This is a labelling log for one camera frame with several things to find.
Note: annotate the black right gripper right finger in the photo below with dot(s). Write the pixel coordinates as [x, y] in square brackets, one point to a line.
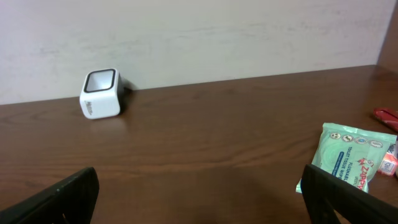
[325, 195]

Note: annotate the light blue wipes packet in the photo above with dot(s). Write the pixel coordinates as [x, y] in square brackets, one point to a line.
[351, 154]

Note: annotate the orange small carton box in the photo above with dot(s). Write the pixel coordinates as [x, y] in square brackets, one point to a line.
[389, 163]

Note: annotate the red Top snack packet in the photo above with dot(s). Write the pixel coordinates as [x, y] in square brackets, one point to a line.
[386, 116]

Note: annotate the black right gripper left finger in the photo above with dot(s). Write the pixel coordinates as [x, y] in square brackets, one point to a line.
[71, 200]

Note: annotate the white barcode scanner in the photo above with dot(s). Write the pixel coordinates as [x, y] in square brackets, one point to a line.
[101, 94]

